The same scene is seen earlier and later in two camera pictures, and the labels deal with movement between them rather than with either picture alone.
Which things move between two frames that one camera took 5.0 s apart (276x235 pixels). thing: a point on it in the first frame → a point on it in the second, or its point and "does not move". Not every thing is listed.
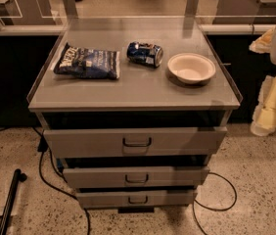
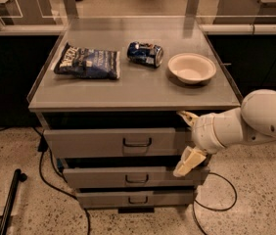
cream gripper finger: [262, 44] → [188, 117]
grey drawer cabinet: [135, 107] does not move
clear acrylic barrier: [54, 9] does not move
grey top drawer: [132, 142] does not move
